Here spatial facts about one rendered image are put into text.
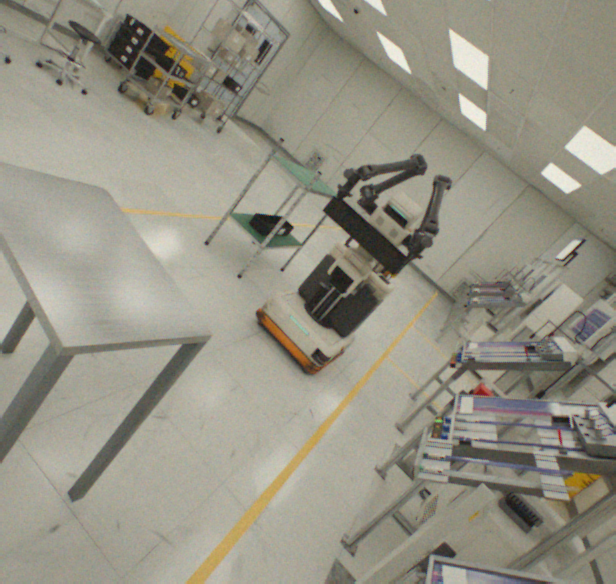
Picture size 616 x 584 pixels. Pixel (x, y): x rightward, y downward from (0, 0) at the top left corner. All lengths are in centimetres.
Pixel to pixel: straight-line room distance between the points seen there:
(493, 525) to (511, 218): 899
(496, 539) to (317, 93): 1085
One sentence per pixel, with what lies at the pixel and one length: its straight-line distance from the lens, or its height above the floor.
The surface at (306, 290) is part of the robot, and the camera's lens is 350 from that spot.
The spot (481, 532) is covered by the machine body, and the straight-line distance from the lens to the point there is 240.
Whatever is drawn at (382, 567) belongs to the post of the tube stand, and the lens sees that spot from 219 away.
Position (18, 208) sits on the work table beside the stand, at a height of 80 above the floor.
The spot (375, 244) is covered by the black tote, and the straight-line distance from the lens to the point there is 263.
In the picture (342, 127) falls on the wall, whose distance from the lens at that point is 1164.
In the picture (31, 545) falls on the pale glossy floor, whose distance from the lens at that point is 175.
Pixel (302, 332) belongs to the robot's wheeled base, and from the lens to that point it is 319.
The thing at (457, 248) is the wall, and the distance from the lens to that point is 1086.
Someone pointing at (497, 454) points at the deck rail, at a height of 84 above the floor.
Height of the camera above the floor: 147
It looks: 17 degrees down
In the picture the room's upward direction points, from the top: 40 degrees clockwise
